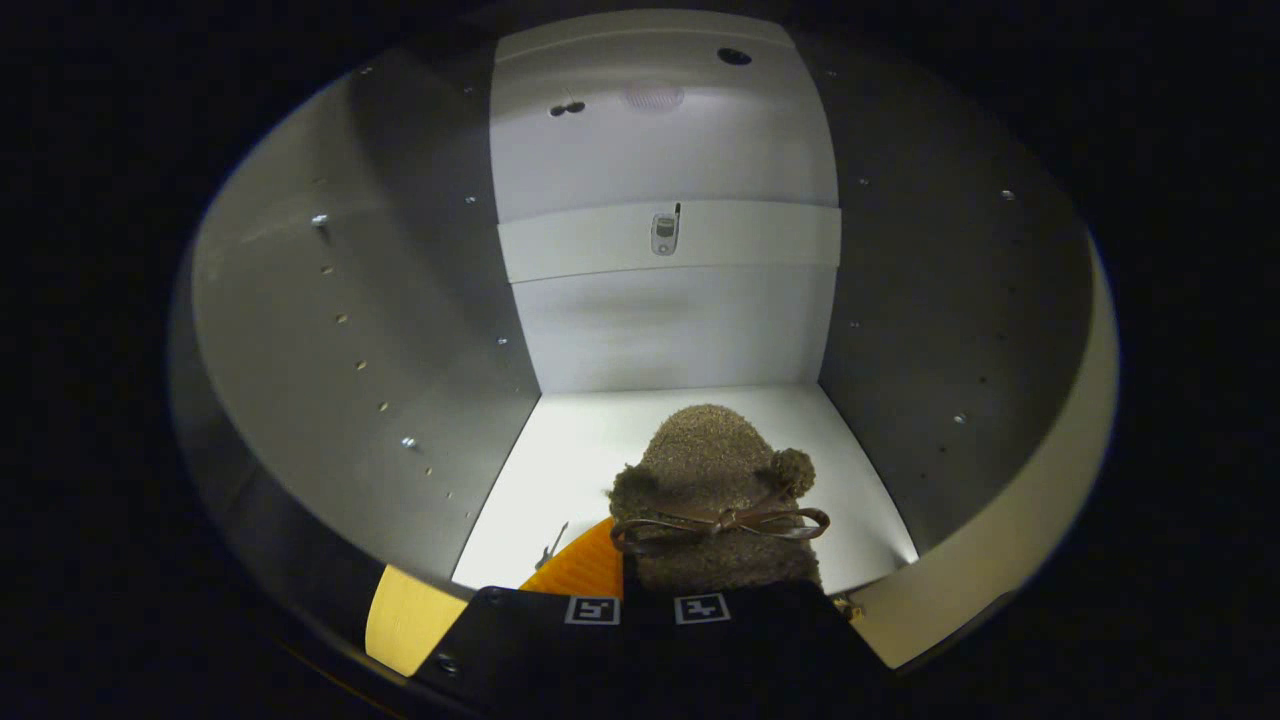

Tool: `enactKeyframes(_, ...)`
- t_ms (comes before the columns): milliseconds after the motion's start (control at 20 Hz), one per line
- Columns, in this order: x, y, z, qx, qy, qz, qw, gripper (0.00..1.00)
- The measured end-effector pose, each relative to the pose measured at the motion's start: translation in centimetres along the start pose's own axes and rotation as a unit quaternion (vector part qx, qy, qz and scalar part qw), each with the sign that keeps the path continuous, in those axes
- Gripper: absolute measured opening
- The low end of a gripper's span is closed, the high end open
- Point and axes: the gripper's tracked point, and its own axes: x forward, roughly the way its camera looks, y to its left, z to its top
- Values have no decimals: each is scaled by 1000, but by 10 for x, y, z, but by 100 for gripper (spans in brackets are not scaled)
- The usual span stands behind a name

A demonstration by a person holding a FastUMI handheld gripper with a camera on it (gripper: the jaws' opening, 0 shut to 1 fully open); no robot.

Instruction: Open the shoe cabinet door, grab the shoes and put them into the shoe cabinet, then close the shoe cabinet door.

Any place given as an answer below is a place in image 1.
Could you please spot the brown fuzzy shoe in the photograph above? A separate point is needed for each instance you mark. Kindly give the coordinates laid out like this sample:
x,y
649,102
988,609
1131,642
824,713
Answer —
x,y
710,465

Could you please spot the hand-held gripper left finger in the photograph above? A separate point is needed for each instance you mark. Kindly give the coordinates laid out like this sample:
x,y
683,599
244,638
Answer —
x,y
530,640

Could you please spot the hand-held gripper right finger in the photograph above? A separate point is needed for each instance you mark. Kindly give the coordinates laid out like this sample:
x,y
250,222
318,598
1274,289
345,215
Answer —
x,y
770,650

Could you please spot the dark-framed shoe cabinet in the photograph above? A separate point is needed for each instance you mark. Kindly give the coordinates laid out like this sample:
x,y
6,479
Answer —
x,y
660,330

